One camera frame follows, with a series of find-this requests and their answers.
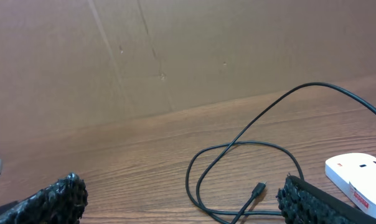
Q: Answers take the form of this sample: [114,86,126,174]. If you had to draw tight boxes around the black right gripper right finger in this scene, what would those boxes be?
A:
[276,175,376,224]

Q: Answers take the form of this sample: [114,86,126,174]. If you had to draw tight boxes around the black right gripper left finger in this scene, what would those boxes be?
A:
[0,172,88,224]

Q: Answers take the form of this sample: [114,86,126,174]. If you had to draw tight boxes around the white power strip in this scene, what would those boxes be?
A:
[325,153,376,218]

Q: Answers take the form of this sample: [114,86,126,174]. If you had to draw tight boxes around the black USB charging cable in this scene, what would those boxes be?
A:
[185,82,376,224]

